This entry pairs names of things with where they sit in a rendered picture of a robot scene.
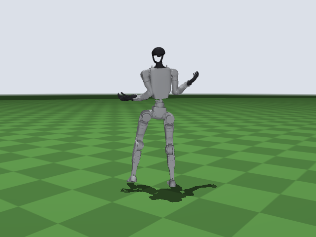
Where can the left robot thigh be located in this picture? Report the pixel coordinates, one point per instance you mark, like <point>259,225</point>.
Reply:
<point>144,118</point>

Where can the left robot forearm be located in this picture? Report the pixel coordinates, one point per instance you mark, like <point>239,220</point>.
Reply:
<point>143,96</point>

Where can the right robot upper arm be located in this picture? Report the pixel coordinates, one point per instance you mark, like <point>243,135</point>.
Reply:
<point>174,81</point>

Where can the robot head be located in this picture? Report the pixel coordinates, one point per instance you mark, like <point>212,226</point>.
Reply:
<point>159,52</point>

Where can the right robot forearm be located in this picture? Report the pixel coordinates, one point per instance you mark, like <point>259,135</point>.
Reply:
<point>182,87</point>

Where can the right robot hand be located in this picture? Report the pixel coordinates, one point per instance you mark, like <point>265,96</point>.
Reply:
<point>193,79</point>

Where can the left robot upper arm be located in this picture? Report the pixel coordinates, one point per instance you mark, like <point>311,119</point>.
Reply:
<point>145,77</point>

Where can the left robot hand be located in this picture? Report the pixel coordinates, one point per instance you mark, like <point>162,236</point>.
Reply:
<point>126,97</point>

